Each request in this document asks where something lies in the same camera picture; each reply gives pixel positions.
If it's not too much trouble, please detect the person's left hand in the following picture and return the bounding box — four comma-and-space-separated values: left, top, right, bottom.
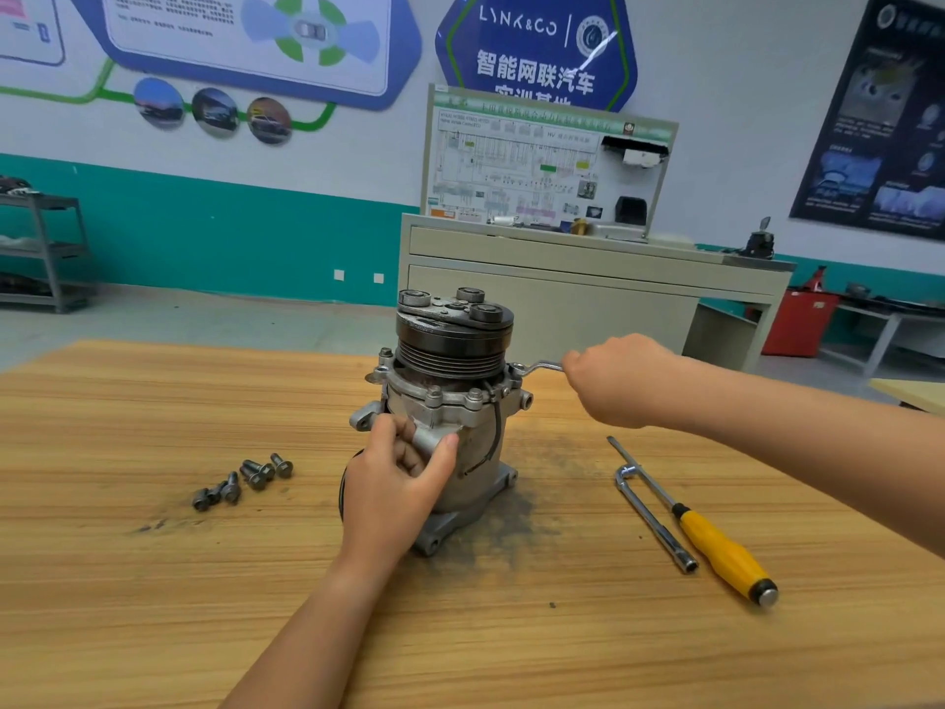
335, 412, 463, 580

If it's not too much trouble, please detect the person's right hand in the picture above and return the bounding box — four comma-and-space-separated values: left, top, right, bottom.
559, 332, 691, 432

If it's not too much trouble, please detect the grey metal compressor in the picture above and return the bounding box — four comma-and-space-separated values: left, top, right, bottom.
338, 286, 536, 558

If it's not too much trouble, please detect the person's left forearm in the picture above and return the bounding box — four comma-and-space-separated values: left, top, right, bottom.
221, 553, 398, 709

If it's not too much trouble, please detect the person's right forearm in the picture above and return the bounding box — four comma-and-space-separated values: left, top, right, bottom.
661, 358, 945, 558

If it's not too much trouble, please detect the beige workbench cabinet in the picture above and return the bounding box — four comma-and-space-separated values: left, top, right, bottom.
397, 214, 797, 375

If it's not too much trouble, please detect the silver L-shaped socket wrench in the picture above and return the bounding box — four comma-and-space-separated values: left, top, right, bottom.
614, 465, 702, 576

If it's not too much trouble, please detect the red cabinet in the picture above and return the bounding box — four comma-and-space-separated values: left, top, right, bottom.
762, 285, 845, 358

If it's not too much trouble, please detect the small black device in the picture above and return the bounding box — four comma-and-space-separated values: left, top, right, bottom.
742, 217, 780, 260

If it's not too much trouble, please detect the white wiring display board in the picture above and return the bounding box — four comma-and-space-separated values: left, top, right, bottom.
420, 84, 681, 239

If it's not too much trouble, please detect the wooden side table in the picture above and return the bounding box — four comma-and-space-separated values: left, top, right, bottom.
868, 376, 945, 418

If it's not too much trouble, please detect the grey metal shelf cart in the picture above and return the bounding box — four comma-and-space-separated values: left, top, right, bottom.
0, 175, 95, 316

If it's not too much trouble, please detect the blue rounded infographic panel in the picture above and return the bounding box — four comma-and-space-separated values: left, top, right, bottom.
66, 0, 425, 113

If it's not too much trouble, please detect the yellow handled screwdriver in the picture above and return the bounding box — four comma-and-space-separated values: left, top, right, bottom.
606, 435, 782, 609

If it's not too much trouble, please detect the blue hexagon wall sign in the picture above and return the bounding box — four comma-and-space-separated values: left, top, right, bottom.
435, 0, 641, 113

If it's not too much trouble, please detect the dark wall poster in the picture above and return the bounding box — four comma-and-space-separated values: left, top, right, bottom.
789, 0, 945, 242

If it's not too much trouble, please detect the round photo wall decal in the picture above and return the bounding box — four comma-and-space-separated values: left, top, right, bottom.
245, 97, 294, 148
190, 87, 241, 140
133, 76, 188, 131

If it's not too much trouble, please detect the white infographic wall panel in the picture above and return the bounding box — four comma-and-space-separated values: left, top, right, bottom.
0, 0, 70, 68

